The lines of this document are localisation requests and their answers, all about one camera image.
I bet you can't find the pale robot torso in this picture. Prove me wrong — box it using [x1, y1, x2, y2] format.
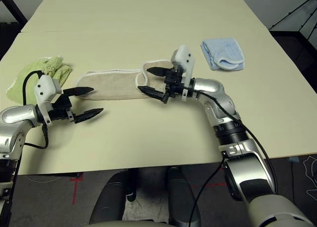
[86, 219, 174, 227]

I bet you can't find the dark grey robot leg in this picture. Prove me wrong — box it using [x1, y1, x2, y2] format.
[165, 166, 203, 227]
[89, 169, 138, 225]

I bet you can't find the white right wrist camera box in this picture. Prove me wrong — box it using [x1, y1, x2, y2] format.
[171, 45, 197, 101]

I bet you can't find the folded light blue towel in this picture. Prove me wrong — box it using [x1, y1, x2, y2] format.
[200, 37, 246, 71]

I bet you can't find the beige towel with white trim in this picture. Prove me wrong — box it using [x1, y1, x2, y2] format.
[75, 60, 179, 101]

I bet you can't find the black tripod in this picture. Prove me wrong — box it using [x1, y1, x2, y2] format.
[268, 0, 317, 43]

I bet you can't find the dark grey robot right leg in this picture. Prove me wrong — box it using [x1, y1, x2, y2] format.
[165, 166, 203, 227]

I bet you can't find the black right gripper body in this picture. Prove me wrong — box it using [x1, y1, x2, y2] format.
[163, 69, 185, 103]

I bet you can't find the crumpled light green towel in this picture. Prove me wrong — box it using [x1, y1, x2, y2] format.
[6, 55, 73, 104]

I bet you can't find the black left camera cable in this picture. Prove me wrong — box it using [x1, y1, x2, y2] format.
[21, 70, 49, 150]

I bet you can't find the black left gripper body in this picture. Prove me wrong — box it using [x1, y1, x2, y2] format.
[50, 94, 75, 124]

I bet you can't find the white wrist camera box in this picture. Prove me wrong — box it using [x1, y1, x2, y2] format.
[34, 74, 62, 126]
[171, 45, 197, 101]

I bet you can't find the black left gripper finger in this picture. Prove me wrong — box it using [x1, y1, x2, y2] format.
[62, 87, 95, 97]
[73, 108, 105, 124]

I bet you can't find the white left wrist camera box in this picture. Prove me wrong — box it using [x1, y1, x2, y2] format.
[34, 74, 62, 126]

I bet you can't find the dark grey robot left leg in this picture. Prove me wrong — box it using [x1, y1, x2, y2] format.
[89, 169, 138, 225]

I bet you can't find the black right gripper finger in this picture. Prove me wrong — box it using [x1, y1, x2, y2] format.
[137, 86, 167, 104]
[146, 67, 173, 77]

